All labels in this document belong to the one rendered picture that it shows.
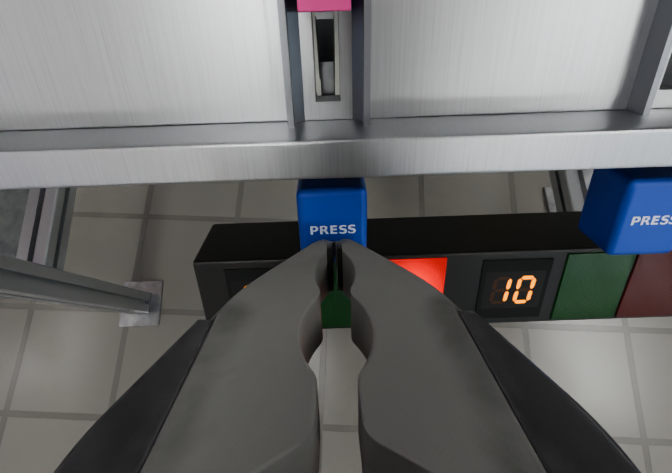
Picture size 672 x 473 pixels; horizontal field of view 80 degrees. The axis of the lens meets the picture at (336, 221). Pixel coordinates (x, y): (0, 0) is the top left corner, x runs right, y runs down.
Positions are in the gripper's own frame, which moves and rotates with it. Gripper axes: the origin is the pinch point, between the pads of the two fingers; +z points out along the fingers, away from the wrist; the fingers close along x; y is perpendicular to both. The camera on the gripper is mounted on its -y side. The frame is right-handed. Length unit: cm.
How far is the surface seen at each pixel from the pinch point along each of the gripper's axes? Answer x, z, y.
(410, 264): 3.2, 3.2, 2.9
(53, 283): -39, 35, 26
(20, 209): -68, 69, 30
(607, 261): 11.6, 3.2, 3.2
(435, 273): 4.3, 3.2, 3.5
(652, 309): 14.4, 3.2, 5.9
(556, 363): 42, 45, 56
